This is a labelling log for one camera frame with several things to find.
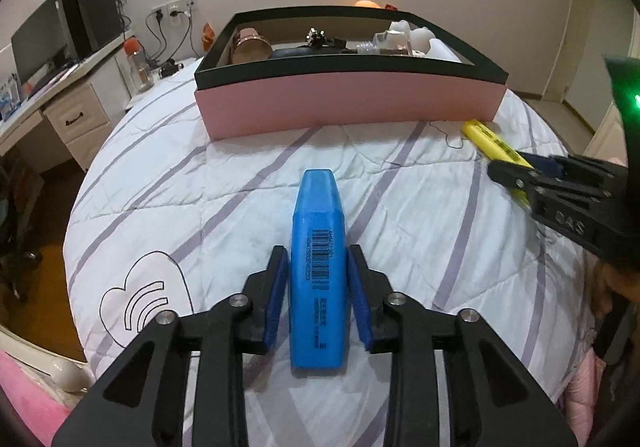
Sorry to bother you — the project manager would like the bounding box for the pink cloth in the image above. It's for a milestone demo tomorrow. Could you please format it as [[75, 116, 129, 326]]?
[[0, 351, 72, 430]]

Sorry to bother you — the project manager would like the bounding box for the black power cable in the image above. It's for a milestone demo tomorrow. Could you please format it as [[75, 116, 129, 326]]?
[[145, 9, 193, 68]]

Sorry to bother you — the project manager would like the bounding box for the white desk with drawers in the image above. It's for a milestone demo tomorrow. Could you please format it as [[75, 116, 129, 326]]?
[[0, 34, 136, 173]]

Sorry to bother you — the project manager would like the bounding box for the black computer monitor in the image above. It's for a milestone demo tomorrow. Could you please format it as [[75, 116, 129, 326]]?
[[11, 0, 76, 83]]

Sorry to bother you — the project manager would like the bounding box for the blue highlighter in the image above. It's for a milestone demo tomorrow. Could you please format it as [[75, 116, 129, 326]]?
[[290, 168, 349, 371]]

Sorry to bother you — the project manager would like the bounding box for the white wall power outlet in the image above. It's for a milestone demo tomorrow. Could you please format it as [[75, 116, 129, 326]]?
[[151, 0, 199, 20]]

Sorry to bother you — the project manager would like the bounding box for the person's right hand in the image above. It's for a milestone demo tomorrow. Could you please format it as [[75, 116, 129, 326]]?
[[592, 261, 640, 300]]

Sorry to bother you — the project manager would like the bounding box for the bottle with orange cap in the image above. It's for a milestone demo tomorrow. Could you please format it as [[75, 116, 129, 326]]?
[[124, 37, 155, 93]]

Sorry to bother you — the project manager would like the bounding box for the black computer tower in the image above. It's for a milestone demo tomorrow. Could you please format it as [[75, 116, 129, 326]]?
[[61, 0, 125, 60]]

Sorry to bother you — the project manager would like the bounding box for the black clip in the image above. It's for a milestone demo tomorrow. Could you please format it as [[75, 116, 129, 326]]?
[[306, 27, 334, 49]]

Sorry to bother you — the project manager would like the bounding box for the black remote control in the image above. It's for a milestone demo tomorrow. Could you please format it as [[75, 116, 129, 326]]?
[[270, 46, 351, 59]]

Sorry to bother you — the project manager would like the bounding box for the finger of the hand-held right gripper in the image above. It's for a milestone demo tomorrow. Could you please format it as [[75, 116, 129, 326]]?
[[488, 160, 617, 216], [519, 152, 624, 178]]

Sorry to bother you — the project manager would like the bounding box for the clear plastic bottle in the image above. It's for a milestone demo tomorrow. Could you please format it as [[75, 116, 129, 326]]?
[[356, 31, 416, 57]]

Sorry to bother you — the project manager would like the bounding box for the blue box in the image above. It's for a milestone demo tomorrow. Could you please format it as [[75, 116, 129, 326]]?
[[0, 77, 21, 120]]

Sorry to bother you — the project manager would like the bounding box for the rose gold cup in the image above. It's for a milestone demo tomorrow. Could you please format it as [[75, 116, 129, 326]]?
[[231, 27, 274, 64]]

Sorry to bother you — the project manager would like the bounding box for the pink box with dark rim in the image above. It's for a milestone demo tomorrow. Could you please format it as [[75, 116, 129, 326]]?
[[194, 6, 510, 142]]

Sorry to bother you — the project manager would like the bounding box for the black office chair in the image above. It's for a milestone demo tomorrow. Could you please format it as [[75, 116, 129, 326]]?
[[0, 167, 44, 304]]

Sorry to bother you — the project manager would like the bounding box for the pink blanket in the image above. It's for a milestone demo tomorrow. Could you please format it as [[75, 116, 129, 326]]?
[[552, 327, 614, 447]]

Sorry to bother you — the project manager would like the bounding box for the cream bed frame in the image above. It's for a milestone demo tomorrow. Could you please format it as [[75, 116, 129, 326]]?
[[0, 324, 94, 394]]

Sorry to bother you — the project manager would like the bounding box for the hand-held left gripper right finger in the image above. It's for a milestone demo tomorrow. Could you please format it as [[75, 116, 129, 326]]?
[[347, 244, 591, 447]]

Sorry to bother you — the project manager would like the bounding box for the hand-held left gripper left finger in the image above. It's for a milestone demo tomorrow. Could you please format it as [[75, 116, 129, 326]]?
[[52, 246, 290, 447]]

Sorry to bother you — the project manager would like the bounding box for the yellow highlighter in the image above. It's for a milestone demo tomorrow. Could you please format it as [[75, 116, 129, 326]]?
[[461, 119, 536, 200]]

